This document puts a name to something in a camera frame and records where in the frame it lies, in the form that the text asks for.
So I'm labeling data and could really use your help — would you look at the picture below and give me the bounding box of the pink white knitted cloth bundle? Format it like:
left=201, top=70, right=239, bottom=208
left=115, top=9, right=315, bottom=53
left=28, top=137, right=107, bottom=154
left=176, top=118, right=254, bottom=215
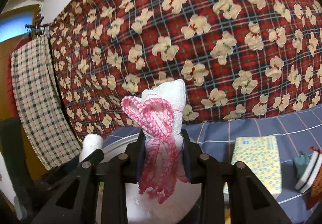
left=121, top=79, right=186, bottom=204

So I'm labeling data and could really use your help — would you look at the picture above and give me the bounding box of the clear bag of white stuffing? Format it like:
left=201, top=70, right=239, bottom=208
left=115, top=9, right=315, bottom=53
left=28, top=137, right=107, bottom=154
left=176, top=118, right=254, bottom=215
left=79, top=133, right=104, bottom=163

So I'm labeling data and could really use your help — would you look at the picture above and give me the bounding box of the yellow patterned tissue box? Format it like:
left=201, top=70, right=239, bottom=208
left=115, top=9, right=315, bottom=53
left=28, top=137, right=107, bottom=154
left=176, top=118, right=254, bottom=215
left=231, top=135, right=282, bottom=198

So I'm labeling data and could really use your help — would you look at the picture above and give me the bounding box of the checked beige hanging towel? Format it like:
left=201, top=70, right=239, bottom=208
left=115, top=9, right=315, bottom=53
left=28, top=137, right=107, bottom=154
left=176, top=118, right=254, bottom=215
left=11, top=36, right=81, bottom=170

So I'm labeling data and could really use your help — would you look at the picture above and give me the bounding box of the red gold embroidered pouch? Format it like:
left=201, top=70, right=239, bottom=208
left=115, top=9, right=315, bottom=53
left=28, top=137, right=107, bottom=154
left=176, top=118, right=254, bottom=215
left=306, top=146, right=321, bottom=210

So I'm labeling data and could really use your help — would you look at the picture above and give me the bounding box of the light blue wipes packet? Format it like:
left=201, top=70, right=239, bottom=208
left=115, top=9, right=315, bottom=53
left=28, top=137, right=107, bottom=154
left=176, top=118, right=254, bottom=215
left=293, top=153, right=310, bottom=179

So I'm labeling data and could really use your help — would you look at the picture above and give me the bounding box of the white black striped eraser block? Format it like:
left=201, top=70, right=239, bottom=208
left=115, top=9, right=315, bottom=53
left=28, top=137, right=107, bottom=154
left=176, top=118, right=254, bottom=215
left=295, top=149, right=321, bottom=193

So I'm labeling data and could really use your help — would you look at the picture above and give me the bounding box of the blue checked tablecloth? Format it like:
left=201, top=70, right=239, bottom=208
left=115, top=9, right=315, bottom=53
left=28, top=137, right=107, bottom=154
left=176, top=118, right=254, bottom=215
left=101, top=104, right=322, bottom=224

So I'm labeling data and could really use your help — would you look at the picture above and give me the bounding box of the red plaid bear blanket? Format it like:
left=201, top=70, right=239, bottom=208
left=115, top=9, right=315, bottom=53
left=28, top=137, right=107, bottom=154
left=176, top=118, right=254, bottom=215
left=50, top=0, right=321, bottom=140

